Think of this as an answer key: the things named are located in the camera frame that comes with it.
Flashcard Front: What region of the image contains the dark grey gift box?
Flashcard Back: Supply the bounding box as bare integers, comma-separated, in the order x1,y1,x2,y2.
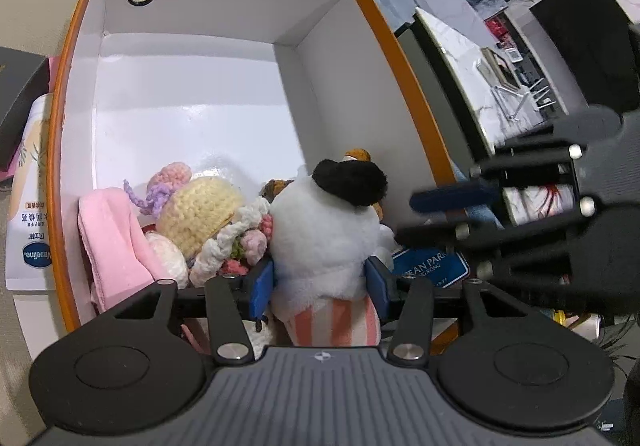
0,47,50,172

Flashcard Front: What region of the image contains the pink flat box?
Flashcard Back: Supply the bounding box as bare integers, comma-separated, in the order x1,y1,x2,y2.
48,55,60,93

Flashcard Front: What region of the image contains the crochet bunny doll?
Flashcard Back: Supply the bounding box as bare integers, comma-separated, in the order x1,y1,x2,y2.
122,161,273,288

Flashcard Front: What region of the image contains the white plush striped doll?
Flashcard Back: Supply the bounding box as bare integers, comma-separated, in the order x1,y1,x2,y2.
269,158,394,348

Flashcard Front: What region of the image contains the marble top coffee table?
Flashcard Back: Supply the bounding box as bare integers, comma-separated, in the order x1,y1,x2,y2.
396,9,564,168

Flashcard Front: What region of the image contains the black television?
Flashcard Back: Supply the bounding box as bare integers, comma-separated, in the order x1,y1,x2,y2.
530,0,639,114

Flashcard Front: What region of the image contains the blue Ocean Park tag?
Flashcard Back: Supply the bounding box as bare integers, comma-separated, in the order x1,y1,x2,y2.
393,249,470,288

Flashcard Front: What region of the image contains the right leg brown sock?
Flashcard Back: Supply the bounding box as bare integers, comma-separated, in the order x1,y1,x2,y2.
451,162,502,229

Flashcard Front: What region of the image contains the white lotion tube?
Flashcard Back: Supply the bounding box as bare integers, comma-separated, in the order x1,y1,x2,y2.
6,93,54,291

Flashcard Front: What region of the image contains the orange cardboard box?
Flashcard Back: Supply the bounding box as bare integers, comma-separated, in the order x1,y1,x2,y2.
46,0,456,330

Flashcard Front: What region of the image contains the pink zip pouch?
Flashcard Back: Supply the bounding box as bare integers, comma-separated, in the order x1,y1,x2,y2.
78,187,167,313

